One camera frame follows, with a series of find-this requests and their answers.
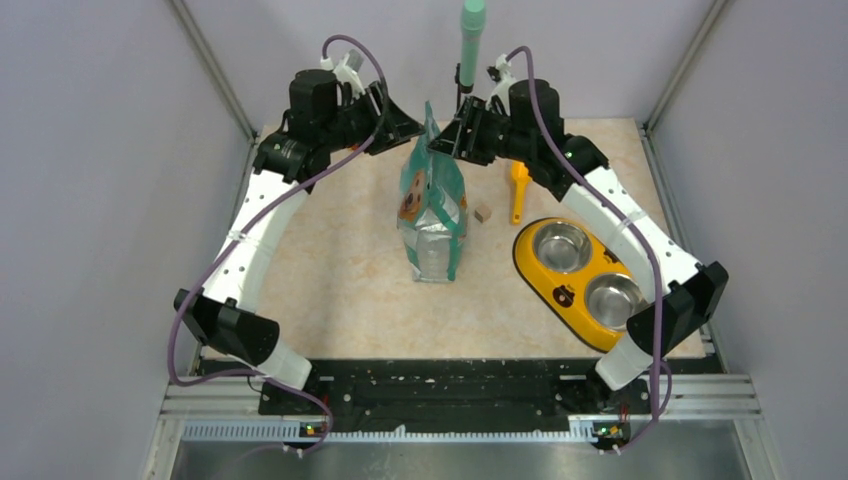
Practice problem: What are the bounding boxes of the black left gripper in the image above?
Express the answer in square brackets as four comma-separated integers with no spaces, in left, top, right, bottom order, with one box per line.
[320,80,425,155]

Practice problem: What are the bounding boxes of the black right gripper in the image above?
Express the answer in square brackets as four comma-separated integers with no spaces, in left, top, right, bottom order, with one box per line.
[426,97,533,168]

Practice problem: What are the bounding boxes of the green pet food bag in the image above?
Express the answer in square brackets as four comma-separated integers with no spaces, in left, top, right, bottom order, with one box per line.
[396,103,468,283]

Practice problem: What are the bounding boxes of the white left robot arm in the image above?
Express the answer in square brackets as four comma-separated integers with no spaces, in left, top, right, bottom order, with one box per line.
[167,68,423,414]

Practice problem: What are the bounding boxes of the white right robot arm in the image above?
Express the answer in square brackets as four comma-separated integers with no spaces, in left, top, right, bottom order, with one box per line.
[429,79,729,412]

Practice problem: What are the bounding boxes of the yellow double pet bowl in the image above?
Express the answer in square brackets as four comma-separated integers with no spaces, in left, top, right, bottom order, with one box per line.
[512,217,648,353]

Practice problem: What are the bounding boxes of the black tripod stand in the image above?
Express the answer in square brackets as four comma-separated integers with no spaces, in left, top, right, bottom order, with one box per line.
[454,62,474,112]

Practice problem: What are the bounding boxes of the yellow plastic scoop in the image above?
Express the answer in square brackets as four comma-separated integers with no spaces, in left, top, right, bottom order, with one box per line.
[510,160,531,225]

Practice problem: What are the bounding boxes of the small wooden cube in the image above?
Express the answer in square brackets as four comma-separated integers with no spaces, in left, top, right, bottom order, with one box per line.
[474,204,492,223]

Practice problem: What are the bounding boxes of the green cylinder on stand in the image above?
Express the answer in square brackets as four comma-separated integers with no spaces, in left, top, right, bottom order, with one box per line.
[458,0,486,93]

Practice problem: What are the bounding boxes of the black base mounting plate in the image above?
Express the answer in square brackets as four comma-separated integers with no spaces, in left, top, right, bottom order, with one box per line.
[195,357,654,435]

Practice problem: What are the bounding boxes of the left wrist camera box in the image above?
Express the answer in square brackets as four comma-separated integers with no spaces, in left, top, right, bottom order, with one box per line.
[320,49,365,99]

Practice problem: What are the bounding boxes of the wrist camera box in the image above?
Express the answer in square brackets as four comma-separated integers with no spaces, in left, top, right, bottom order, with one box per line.
[486,54,517,115]
[320,49,365,99]

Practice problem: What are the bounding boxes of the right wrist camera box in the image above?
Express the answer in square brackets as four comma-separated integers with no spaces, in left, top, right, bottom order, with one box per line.
[486,54,517,115]

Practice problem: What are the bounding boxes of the aluminium front rail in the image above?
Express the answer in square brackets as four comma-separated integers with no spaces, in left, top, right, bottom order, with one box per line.
[158,376,763,445]

